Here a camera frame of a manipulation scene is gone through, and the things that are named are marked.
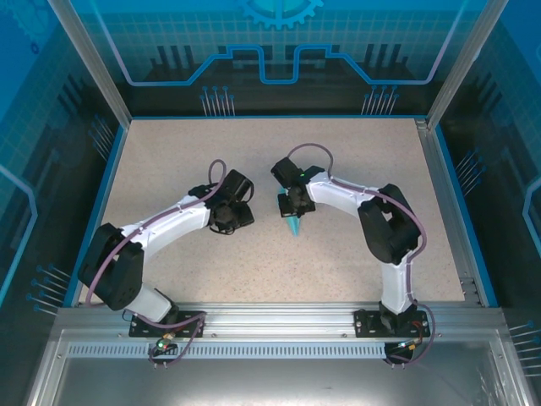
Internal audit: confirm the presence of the aluminium side rail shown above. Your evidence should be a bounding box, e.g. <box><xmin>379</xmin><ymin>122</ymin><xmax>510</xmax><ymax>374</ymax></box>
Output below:
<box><xmin>414</xmin><ymin>118</ymin><xmax>484</xmax><ymax>306</ymax></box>

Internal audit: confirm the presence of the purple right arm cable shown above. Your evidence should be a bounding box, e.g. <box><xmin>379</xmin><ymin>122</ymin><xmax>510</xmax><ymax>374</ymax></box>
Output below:
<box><xmin>286</xmin><ymin>142</ymin><xmax>437</xmax><ymax>368</ymax></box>

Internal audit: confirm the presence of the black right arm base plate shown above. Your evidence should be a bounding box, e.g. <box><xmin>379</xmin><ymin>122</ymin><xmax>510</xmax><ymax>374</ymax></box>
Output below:
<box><xmin>353</xmin><ymin>308</ymin><xmax>428</xmax><ymax>339</ymax></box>

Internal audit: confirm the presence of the sheet metal tray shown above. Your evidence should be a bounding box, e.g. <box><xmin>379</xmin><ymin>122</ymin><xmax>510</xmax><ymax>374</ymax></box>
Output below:
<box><xmin>25</xmin><ymin>329</ymin><xmax>536</xmax><ymax>406</ymax></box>

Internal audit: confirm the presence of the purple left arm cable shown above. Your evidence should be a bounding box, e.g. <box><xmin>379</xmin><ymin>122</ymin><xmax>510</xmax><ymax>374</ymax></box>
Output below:
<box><xmin>84</xmin><ymin>158</ymin><xmax>208</xmax><ymax>368</ymax></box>

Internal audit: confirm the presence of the aluminium frame post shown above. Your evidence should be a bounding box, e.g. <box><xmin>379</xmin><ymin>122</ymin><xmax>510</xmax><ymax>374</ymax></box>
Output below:
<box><xmin>45</xmin><ymin>0</ymin><xmax>133</xmax><ymax>128</ymax></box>
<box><xmin>425</xmin><ymin>0</ymin><xmax>509</xmax><ymax>130</ymax></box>

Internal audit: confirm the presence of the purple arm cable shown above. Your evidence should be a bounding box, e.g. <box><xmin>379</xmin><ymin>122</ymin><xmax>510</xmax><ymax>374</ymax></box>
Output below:
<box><xmin>286</xmin><ymin>142</ymin><xmax>437</xmax><ymax>368</ymax></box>
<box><xmin>84</xmin><ymin>158</ymin><xmax>208</xmax><ymax>368</ymax></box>

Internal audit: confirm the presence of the left cable connector with light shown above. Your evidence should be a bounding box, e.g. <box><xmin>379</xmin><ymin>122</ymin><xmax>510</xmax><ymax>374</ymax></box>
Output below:
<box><xmin>155</xmin><ymin>332</ymin><xmax>177</xmax><ymax>352</ymax></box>

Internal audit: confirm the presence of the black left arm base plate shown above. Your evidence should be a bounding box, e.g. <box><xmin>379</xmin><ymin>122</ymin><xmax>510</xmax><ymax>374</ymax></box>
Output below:
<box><xmin>128</xmin><ymin>310</ymin><xmax>207</xmax><ymax>339</ymax></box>

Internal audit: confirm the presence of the light blue cloth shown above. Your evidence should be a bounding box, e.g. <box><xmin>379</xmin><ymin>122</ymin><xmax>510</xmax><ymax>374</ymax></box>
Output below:
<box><xmin>276</xmin><ymin>182</ymin><xmax>304</xmax><ymax>237</ymax></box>

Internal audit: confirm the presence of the slotted grey cable duct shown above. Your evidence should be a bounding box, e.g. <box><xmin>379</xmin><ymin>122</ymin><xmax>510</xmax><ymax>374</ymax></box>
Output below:
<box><xmin>66</xmin><ymin>343</ymin><xmax>392</xmax><ymax>359</ymax></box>

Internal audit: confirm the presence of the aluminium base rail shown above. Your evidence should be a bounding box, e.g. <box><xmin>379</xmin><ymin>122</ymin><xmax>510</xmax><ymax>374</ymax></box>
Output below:
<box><xmin>54</xmin><ymin>300</ymin><xmax>508</xmax><ymax>343</ymax></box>

